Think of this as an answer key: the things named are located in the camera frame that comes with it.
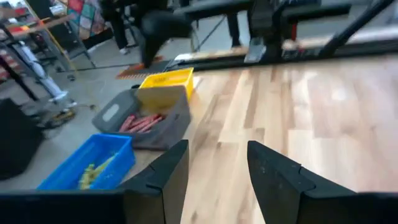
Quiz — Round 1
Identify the colourful patchwork quilt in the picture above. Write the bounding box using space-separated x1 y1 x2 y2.
67 0 108 40

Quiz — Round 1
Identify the orange striped cable ramp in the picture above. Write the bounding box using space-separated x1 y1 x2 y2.
115 55 162 80

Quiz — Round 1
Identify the silver cylindrical stand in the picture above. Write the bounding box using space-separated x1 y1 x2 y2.
18 40 69 104

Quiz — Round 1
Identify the grey plastic bin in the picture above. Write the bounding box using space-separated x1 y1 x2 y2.
91 85 192 151

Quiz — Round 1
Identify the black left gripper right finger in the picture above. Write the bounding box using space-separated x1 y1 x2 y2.
248 140 398 224

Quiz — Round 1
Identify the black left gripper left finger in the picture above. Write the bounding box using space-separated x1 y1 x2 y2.
0 139 190 224

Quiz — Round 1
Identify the black aluminium table frame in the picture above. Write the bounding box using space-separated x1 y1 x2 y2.
164 0 398 73

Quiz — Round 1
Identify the yellow plastic basket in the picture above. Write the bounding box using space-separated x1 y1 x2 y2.
136 67 195 108

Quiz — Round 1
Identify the black bulky floor object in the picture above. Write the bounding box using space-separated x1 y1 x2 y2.
0 98 44 181

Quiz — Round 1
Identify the wooden workbench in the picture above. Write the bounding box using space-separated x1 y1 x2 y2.
0 12 77 44

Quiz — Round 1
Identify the blue plastic basket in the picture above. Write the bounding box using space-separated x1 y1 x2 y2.
36 133 136 191

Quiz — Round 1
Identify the red crayon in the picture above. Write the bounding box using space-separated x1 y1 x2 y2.
119 114 137 133
133 114 161 133
127 114 156 130

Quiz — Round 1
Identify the person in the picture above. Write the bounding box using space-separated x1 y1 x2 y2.
102 0 131 55

